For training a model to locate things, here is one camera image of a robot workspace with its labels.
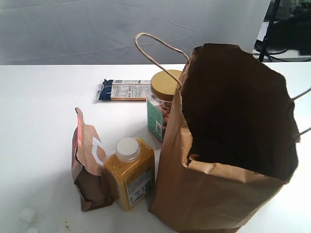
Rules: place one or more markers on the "almond jar with gold lid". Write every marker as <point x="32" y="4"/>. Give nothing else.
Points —
<point x="159" y="101"/>

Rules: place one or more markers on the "blue flat snack packet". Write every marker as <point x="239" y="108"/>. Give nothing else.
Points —
<point x="123" y="90"/>

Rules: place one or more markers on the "yellow grain plastic bottle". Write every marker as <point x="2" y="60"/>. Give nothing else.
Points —
<point x="130" y="172"/>

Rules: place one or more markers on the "brown folded coffee pouch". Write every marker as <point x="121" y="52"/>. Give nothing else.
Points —
<point x="87" y="169"/>

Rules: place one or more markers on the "black tripod stand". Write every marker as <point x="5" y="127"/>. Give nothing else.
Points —
<point x="266" y="37"/>

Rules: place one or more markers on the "white foam cube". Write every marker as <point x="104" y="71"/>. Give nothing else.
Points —
<point x="32" y="230"/>
<point x="28" y="215"/>

